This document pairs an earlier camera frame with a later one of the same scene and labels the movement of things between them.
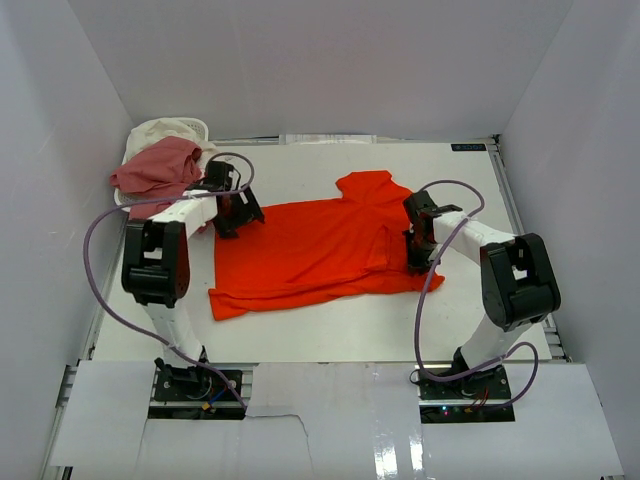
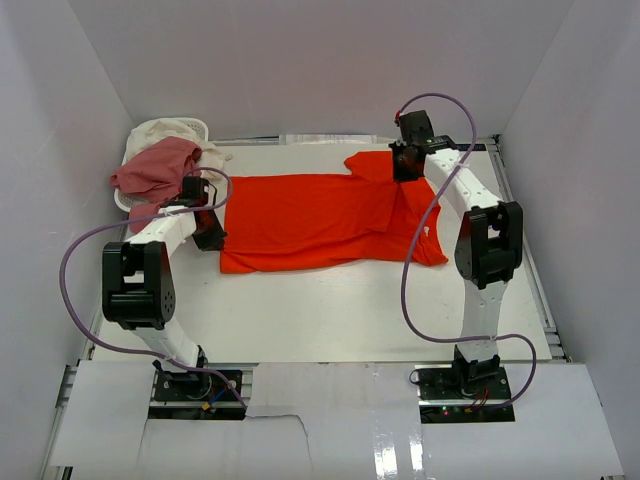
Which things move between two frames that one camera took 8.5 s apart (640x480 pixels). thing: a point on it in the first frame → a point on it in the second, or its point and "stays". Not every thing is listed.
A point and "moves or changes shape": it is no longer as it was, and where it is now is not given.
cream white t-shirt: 151,132 stays
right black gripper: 416,263 → 400,175
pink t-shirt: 157,169 stays
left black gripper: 249,213 → 213,242
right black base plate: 481,397 stays
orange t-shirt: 354,244 moves or changes shape
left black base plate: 188,393 stays
